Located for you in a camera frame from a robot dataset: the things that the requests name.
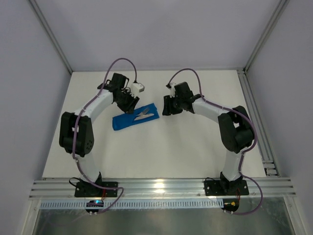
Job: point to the left black connector box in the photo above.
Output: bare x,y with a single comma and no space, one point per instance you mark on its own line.
94,206

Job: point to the blue cloth napkin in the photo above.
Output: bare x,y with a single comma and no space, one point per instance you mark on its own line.
126,120

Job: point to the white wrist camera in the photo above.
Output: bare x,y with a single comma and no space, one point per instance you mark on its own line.
136,89
172,89

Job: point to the silver table knife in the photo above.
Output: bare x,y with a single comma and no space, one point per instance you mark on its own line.
143,117

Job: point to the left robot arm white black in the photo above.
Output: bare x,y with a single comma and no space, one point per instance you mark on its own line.
76,131

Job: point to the silver fork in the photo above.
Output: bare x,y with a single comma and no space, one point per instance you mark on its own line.
144,112

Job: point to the right aluminium frame post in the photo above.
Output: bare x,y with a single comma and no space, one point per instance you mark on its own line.
272,22

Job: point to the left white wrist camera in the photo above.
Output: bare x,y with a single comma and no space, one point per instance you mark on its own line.
136,89

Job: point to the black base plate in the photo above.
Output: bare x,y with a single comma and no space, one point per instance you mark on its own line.
225,188
107,189

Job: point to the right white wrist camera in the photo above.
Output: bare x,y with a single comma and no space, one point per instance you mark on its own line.
172,89

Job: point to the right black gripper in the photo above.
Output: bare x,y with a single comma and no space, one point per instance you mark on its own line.
171,103

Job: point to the left aluminium frame post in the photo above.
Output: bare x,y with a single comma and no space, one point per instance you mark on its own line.
49,32

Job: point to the right aluminium side rail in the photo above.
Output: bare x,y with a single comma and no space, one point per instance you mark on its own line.
265,149

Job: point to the aluminium front rail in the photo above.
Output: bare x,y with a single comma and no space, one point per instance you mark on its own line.
145,188

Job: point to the slotted grey cable duct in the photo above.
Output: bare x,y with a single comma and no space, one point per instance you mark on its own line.
124,204

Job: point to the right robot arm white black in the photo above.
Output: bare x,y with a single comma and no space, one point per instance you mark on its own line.
235,131

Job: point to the black connector box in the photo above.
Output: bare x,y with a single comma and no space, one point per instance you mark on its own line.
230,207
94,206

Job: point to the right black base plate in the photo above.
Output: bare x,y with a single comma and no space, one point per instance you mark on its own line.
225,188

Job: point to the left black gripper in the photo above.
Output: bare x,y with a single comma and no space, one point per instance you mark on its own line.
127,101

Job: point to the right black connector box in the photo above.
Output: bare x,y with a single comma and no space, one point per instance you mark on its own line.
230,207

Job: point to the aluminium frame post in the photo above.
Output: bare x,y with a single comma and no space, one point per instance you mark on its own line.
272,22
49,32

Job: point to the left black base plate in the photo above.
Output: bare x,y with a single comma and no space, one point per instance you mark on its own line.
107,189

